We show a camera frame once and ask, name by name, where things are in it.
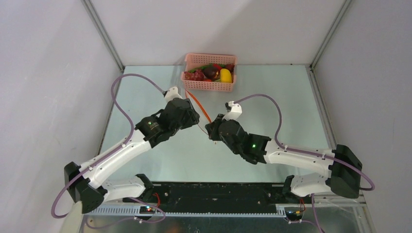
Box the clear zip bag orange zipper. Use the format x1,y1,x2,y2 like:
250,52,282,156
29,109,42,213
185,89,211,137

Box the pink plastic basket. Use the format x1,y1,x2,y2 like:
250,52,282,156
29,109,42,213
181,53,237,92

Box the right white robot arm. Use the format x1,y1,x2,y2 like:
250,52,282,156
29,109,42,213
205,114,362,203

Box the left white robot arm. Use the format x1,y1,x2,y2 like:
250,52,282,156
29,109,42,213
64,98,200,214

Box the red grape bunch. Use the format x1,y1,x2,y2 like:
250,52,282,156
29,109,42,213
184,69,205,81

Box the yellow mango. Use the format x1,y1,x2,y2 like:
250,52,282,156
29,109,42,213
220,68,233,83

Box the red strawberry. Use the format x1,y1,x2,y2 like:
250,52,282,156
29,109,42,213
224,64,235,73

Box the right green circuit board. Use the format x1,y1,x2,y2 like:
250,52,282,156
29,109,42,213
285,211,304,222

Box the green circuit board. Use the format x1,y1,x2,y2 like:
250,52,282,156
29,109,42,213
139,206,157,215
285,211,304,222

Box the left green circuit board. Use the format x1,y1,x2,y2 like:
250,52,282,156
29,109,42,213
139,206,157,215

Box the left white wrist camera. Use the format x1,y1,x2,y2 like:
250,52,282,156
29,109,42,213
163,86,182,102

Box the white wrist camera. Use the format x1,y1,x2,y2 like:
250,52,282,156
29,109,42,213
223,101,242,120
163,86,182,102

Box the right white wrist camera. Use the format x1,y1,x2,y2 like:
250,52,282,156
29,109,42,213
223,101,242,120

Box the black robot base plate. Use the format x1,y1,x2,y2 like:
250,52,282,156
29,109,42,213
122,182,314,215

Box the grey slotted cable duct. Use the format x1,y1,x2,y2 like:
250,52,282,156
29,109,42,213
86,204,286,217

